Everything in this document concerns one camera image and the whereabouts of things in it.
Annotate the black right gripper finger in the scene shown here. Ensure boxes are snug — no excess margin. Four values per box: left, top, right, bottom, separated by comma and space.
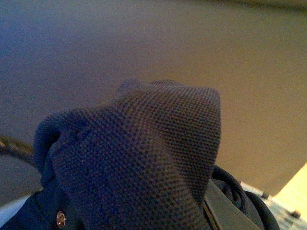
202, 180, 259, 230

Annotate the dark navy knit garment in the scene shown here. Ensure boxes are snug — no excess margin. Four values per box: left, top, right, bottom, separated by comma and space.
2, 80, 279, 230

